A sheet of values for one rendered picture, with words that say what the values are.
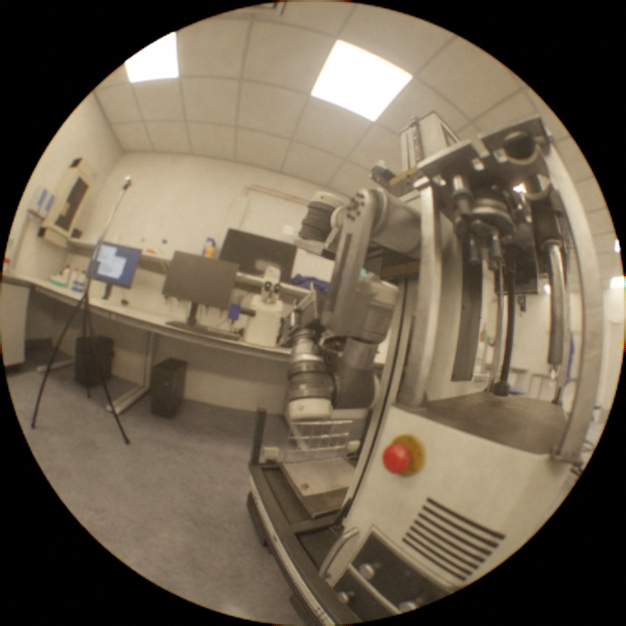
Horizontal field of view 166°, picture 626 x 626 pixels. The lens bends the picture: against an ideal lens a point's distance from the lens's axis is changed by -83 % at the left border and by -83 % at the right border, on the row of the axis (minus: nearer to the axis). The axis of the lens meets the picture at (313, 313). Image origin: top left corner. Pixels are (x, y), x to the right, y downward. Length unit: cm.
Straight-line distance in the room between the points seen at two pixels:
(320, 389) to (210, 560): 82
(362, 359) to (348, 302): 12
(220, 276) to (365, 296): 135
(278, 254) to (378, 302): 175
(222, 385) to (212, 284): 102
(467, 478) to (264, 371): 200
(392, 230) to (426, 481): 37
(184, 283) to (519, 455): 171
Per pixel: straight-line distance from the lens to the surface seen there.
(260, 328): 128
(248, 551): 102
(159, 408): 183
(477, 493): 28
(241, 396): 220
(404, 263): 51
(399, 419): 31
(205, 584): 94
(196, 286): 162
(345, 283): 34
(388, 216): 37
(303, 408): 38
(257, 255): 204
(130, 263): 200
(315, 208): 75
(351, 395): 43
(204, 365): 215
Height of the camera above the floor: 88
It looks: 6 degrees up
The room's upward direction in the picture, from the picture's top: 11 degrees clockwise
